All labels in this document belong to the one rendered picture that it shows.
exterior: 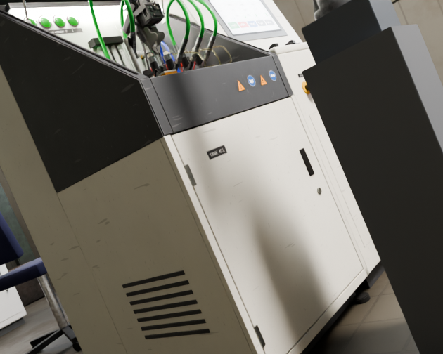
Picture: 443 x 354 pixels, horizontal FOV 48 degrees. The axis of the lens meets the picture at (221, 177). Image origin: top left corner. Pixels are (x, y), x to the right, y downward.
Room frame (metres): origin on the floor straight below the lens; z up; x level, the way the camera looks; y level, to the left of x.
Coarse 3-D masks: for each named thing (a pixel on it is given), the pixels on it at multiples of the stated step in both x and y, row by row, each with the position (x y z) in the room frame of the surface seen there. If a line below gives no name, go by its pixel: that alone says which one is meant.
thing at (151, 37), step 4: (144, 28) 1.67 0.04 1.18; (148, 28) 1.67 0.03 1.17; (144, 32) 1.68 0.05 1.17; (148, 32) 1.67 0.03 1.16; (152, 32) 1.66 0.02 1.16; (148, 36) 1.67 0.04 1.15; (152, 36) 1.66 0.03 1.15; (156, 36) 1.65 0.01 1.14; (148, 40) 1.68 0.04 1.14; (152, 40) 1.67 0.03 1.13; (148, 44) 1.68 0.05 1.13; (152, 44) 1.67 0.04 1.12; (152, 48) 1.68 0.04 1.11; (156, 48) 1.69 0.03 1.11; (156, 52) 1.69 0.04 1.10
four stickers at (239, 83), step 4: (272, 72) 1.75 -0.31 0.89; (248, 76) 1.64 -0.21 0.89; (252, 76) 1.66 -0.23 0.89; (260, 76) 1.69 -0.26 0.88; (272, 76) 1.74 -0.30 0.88; (236, 80) 1.59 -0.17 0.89; (240, 80) 1.60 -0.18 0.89; (248, 80) 1.63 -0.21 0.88; (252, 80) 1.65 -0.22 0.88; (260, 80) 1.68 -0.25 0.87; (264, 80) 1.70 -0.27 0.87; (272, 80) 1.74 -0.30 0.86; (276, 80) 1.76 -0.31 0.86; (236, 84) 1.58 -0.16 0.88; (240, 84) 1.59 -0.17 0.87; (252, 84) 1.64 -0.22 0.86; (256, 84) 1.66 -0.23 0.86; (264, 84) 1.69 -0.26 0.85; (240, 88) 1.59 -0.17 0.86; (244, 88) 1.60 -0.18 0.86
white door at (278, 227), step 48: (192, 144) 1.35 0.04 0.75; (240, 144) 1.50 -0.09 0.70; (288, 144) 1.69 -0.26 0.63; (240, 192) 1.43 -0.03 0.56; (288, 192) 1.60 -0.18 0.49; (240, 240) 1.37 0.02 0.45; (288, 240) 1.53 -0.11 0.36; (336, 240) 1.72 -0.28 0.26; (240, 288) 1.32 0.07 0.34; (288, 288) 1.46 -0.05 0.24; (336, 288) 1.63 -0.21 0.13; (288, 336) 1.39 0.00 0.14
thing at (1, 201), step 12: (0, 192) 6.04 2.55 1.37; (0, 204) 6.01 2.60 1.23; (12, 216) 6.05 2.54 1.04; (12, 228) 6.02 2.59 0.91; (24, 240) 6.06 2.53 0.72; (24, 252) 6.02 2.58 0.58; (24, 264) 5.87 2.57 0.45; (24, 288) 5.79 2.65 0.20; (36, 288) 5.86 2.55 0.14; (24, 300) 5.76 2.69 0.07; (36, 300) 5.84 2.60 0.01
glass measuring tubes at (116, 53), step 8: (96, 40) 1.89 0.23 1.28; (104, 40) 1.92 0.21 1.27; (112, 40) 1.95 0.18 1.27; (120, 40) 1.98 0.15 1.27; (96, 48) 1.90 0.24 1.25; (112, 48) 1.95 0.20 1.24; (120, 48) 1.98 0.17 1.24; (104, 56) 1.90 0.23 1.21; (112, 56) 1.96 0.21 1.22; (120, 56) 1.99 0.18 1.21; (120, 64) 1.95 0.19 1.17; (128, 64) 1.98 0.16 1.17
